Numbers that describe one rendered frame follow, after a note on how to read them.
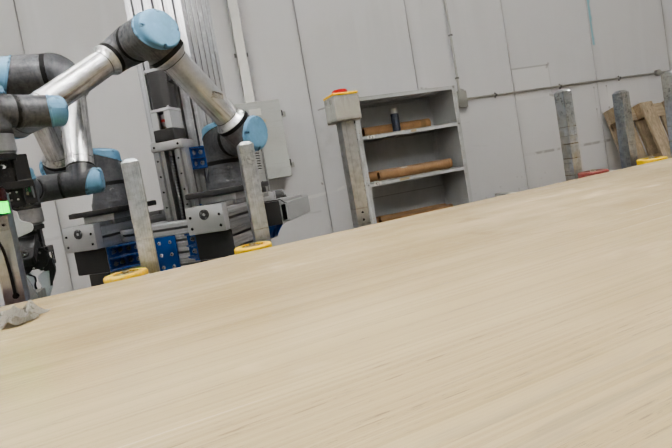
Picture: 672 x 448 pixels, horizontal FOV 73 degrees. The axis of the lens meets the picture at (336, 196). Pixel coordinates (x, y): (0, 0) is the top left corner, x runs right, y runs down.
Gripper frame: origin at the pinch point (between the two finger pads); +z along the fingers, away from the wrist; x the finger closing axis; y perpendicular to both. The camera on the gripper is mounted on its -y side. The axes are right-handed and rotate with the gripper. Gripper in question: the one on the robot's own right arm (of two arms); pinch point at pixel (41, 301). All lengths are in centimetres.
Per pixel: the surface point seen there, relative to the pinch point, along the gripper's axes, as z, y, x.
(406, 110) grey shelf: -62, 215, -244
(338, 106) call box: -36, -35, -78
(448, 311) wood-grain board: -8, -106, -55
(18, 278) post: -10.6, -33.2, -5.4
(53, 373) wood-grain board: -8, -93, -23
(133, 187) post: -25, -33, -29
